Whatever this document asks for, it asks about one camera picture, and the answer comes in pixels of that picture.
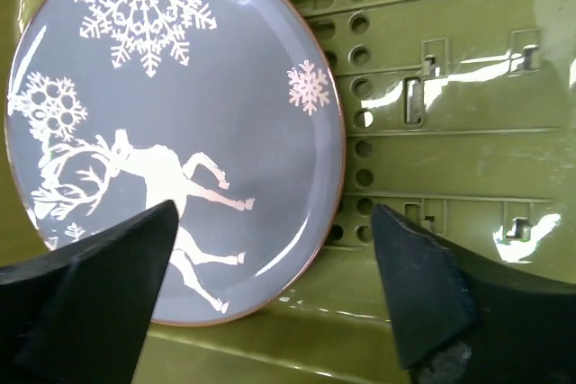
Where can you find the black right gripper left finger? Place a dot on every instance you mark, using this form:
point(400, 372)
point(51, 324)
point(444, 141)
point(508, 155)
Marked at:
point(80, 314)

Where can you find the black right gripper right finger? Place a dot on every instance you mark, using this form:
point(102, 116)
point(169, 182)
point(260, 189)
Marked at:
point(458, 317)

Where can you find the grey reindeer snowflake plate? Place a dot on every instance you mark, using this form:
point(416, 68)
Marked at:
point(227, 108)

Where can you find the olive green plastic bin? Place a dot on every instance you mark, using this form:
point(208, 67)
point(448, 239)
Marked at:
point(458, 114)

